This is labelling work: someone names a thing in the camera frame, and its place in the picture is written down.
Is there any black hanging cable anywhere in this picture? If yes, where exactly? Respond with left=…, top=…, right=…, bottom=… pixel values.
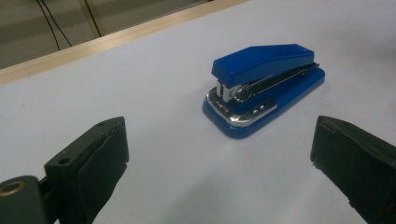
left=35, top=0, right=61, bottom=51
left=40, top=0, right=73, bottom=49

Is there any blue stapler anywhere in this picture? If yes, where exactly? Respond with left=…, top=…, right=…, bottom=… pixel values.
left=202, top=43, right=326, bottom=140

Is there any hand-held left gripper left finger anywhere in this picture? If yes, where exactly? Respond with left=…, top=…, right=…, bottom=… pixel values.
left=44, top=116, right=130, bottom=224

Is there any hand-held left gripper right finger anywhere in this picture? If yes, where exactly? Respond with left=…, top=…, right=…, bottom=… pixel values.
left=310, top=115, right=396, bottom=224

